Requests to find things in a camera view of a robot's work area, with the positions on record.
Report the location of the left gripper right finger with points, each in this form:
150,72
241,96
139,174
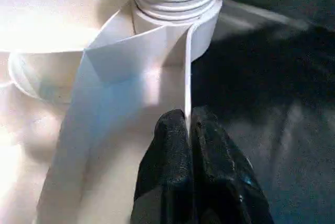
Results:
220,182

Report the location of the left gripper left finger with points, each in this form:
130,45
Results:
165,182

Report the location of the white plastic table leg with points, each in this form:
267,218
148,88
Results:
172,1

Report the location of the white plastic table top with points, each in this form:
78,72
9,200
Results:
63,25

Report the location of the black plastic mat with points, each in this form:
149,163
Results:
272,77

